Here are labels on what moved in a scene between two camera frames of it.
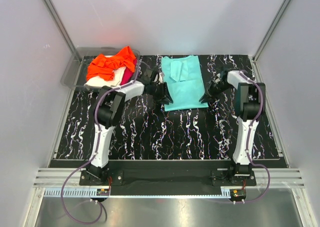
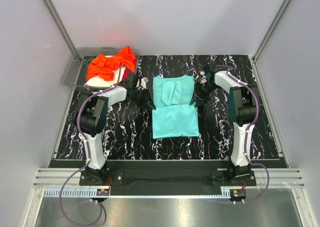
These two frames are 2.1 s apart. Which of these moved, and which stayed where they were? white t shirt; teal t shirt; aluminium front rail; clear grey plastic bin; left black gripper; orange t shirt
Moved: left black gripper; teal t shirt
Stayed: orange t shirt; aluminium front rail; clear grey plastic bin; white t shirt
